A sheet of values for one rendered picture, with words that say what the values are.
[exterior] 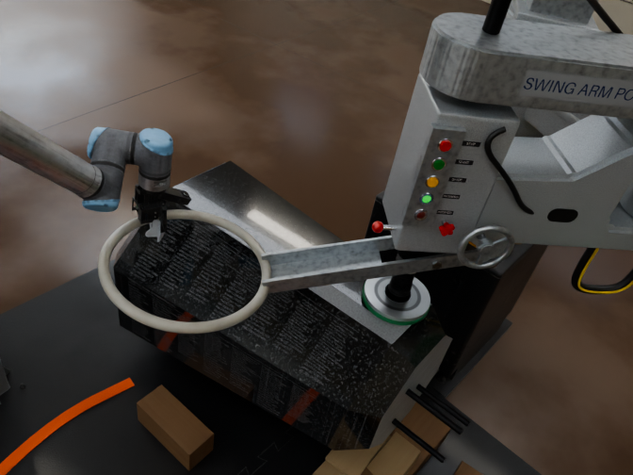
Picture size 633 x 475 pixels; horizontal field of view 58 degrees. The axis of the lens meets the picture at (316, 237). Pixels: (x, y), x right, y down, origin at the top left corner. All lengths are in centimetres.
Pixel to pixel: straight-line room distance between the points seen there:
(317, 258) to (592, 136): 83
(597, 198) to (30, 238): 259
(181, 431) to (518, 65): 167
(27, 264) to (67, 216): 39
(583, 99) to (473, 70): 27
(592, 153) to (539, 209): 19
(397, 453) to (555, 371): 110
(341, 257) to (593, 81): 83
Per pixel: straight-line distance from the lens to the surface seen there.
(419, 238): 153
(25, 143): 143
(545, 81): 137
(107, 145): 166
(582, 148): 164
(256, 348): 186
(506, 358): 298
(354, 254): 174
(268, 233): 198
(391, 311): 177
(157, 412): 231
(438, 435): 245
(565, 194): 160
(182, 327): 153
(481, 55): 129
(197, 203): 208
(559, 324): 330
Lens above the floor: 209
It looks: 40 degrees down
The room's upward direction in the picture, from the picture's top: 11 degrees clockwise
